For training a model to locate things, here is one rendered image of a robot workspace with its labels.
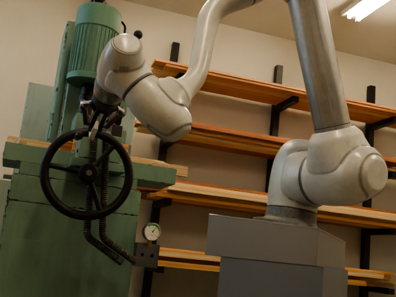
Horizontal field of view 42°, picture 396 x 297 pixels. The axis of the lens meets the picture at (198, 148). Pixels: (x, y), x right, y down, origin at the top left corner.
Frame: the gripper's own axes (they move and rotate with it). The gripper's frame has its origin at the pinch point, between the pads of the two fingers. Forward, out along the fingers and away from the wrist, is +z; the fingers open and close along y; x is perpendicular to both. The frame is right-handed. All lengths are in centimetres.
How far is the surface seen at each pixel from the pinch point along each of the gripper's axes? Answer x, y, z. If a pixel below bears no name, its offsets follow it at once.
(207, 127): -131, -113, 175
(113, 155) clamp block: -1.8, -9.8, 15.8
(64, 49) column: -63, 9, 40
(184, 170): -13, -43, 38
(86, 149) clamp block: -2.1, -0.7, 15.8
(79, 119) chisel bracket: -22.9, 0.6, 30.5
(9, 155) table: -1.2, 22.5, 26.2
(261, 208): -79, -164, 194
